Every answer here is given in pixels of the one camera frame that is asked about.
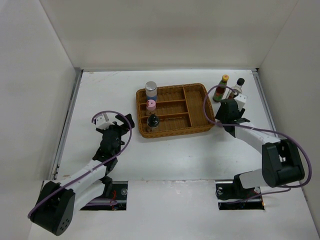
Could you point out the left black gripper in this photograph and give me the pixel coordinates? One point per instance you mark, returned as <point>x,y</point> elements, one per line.
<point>123,129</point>

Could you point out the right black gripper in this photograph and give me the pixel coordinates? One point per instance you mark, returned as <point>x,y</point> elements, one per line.
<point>219,115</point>

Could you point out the black cap spice jar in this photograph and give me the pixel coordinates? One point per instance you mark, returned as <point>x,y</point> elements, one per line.
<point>152,122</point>

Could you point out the pink cap spice jar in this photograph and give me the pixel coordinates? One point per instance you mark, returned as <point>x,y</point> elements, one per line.
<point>151,106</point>

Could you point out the dark vinegar bottle black cap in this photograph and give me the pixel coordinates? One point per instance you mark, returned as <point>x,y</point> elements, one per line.
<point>237,89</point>

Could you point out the silver cap blue label jar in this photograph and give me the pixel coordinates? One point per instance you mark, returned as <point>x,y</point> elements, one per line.
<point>151,90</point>

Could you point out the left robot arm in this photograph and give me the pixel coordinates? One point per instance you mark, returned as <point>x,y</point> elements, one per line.
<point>59,200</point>

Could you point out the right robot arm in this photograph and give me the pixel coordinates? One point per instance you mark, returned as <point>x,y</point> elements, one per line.
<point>281,163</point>

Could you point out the red sauce bottle yellow cap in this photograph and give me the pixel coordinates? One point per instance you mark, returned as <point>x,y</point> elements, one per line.
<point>220,90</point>

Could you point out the brown wicker divided tray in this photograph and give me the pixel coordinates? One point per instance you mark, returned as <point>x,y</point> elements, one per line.
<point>182,110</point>

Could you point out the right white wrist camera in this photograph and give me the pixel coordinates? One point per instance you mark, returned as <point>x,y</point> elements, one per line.
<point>241,100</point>

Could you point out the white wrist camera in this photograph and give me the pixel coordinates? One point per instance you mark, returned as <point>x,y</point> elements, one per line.
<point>102,121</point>
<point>241,100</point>

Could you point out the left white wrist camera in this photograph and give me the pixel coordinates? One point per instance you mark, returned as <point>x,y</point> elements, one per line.
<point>102,121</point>

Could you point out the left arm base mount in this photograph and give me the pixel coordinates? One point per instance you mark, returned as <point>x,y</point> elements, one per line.
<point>113,198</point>

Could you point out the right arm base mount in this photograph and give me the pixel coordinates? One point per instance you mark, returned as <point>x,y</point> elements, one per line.
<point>232,197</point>

